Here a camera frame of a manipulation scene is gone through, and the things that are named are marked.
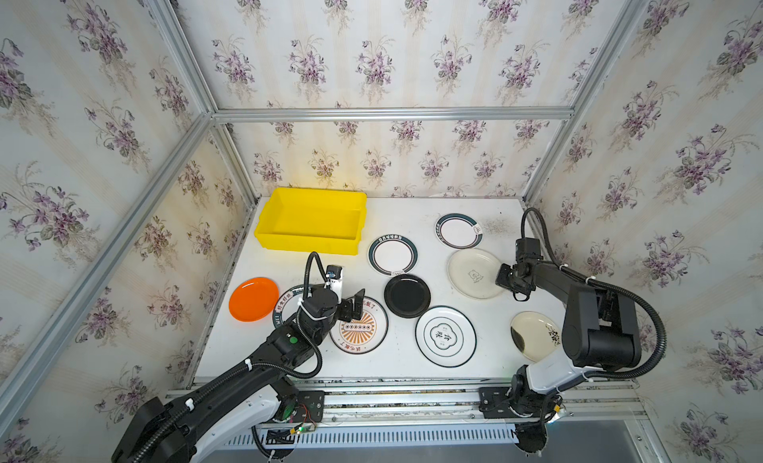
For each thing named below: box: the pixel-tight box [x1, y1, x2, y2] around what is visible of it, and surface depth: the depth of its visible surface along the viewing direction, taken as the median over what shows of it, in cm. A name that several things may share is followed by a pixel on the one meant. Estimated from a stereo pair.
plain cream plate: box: [447, 248, 503, 300], surface depth 100 cm
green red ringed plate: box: [367, 233, 419, 277], surface depth 106 cm
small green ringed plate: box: [434, 212, 484, 251], surface depth 113 cm
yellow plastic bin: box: [254, 186, 368, 256], surface depth 114 cm
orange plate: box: [228, 276, 281, 323], surface depth 93 cm
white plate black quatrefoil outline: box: [414, 305, 477, 368], surface depth 86 cm
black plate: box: [384, 274, 432, 319], surface depth 94 cm
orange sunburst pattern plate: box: [328, 296, 389, 355], surface depth 86 cm
